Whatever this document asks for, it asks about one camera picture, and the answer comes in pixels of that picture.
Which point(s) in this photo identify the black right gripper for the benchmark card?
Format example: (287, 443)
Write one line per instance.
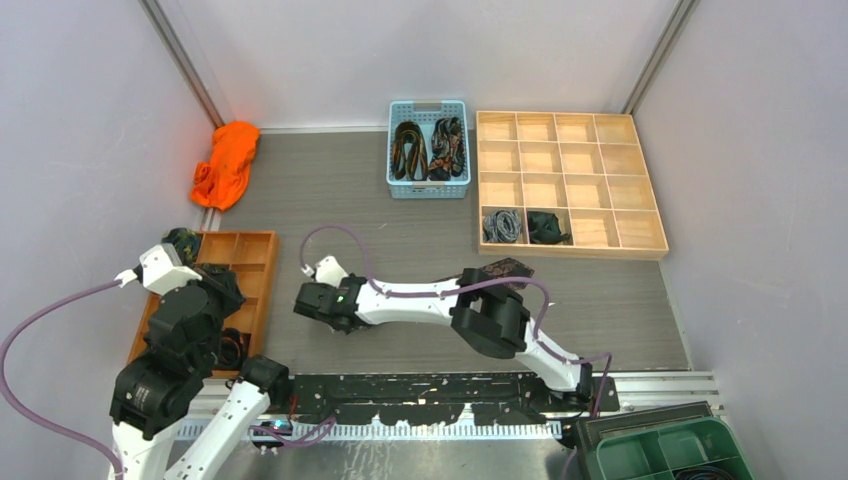
(353, 275)

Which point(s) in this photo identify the brown paisley patterned tie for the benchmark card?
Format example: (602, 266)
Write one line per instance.
(507, 267)

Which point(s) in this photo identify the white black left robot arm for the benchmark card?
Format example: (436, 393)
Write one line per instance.
(154, 391)

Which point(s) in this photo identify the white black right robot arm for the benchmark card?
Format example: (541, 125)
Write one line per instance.
(482, 310)

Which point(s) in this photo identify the black orange rolled tie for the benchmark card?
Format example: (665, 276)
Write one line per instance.
(233, 349)

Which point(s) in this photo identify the blue yellow rolled tie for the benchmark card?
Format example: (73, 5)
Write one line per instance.
(186, 243)

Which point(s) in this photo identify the orange cloth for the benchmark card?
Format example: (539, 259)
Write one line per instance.
(222, 180)

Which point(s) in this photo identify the orange striped dark tie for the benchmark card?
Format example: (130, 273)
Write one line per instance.
(408, 153)

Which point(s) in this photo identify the grey patterned rolled tie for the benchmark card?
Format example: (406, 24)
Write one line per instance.
(501, 226)

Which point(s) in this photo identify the red floral dark tie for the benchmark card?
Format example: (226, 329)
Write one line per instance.
(448, 150)

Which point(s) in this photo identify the light blue plastic basket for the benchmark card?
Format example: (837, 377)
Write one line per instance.
(425, 114)

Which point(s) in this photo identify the dark green rolled tie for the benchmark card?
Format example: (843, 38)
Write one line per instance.
(544, 229)

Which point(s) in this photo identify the dark framed box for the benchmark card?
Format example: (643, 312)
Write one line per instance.
(636, 414)

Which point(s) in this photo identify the light wooden compartment tray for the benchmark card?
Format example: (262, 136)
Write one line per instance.
(586, 168)

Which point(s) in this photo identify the green plastic bin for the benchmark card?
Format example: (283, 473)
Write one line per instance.
(703, 448)

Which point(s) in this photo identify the perforated aluminium rail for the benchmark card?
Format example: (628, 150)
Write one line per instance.
(190, 430)

